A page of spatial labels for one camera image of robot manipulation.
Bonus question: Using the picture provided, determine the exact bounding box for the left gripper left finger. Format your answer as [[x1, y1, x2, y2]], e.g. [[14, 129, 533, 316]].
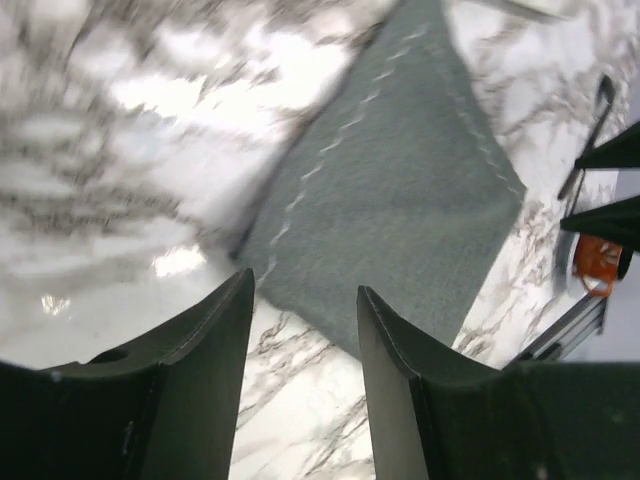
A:
[[1, 269, 255, 480]]

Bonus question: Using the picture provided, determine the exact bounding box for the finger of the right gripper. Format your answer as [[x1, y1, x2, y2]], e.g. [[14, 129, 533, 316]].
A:
[[560, 196, 639, 235], [574, 121, 640, 170]]

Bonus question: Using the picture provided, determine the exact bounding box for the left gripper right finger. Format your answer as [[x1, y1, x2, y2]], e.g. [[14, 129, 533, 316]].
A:
[[357, 286, 639, 480]]

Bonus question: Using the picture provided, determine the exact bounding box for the grey cloth napkin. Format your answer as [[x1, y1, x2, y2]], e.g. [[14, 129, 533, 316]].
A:
[[238, 1, 525, 354]]

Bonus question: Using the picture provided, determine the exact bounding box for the aluminium frame rail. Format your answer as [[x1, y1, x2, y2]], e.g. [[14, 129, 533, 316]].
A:
[[507, 296, 608, 367]]

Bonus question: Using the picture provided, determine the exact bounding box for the orange black object on saucer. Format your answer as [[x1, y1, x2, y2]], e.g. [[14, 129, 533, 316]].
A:
[[572, 234, 634, 298]]

